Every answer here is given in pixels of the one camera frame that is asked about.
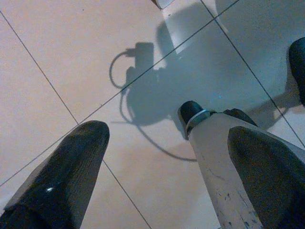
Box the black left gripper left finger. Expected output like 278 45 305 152
0 120 111 229

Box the black rounded foot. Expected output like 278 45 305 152
288 37 305 107

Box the grey furniture leg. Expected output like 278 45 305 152
151 0 178 10

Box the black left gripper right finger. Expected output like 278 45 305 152
227 125 305 229

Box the white table leg black foot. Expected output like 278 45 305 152
177 100 305 229

